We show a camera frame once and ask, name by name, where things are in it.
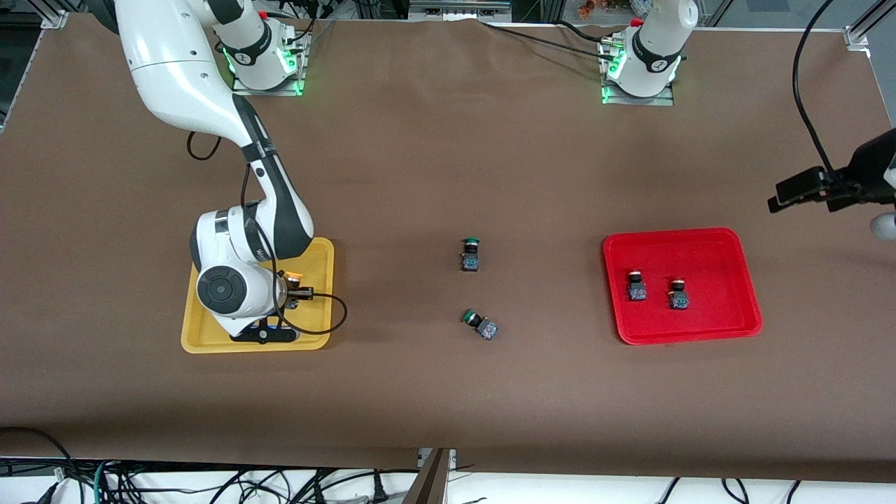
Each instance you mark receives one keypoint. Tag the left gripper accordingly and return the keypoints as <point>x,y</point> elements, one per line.
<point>862,173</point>

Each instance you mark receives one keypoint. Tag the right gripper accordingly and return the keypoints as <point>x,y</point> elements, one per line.
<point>292,291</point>

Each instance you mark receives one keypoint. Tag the yellow push button switch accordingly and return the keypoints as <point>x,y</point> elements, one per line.
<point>292,275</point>

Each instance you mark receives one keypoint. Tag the red push button switch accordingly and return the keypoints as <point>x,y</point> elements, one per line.
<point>677,294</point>
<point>636,287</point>

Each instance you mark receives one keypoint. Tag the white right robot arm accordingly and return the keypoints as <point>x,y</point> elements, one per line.
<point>182,77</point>

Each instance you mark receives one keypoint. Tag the yellow plastic tray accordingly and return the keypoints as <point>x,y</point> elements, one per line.
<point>315,266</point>

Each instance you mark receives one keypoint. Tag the red plastic tray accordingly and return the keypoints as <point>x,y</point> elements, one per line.
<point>714,266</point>

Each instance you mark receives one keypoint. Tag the brown table cover cloth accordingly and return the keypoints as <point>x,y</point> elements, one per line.
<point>448,140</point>

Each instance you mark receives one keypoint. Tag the black power plug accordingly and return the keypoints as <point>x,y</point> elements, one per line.
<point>380,488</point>

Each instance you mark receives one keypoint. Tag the brown table support strut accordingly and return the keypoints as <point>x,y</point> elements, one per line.
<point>428,483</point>

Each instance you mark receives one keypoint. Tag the grey metal box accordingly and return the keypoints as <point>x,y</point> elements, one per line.
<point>458,8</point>

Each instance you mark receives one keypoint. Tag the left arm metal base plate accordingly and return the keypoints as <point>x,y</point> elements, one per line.
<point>668,96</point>

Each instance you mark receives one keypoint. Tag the aluminium frame profile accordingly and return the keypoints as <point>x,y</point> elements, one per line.
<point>52,14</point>
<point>859,31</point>

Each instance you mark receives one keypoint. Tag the green push button switch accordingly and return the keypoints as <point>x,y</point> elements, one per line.
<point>480,324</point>
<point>470,255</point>

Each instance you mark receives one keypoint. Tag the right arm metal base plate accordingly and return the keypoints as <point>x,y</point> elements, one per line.
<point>294,77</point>

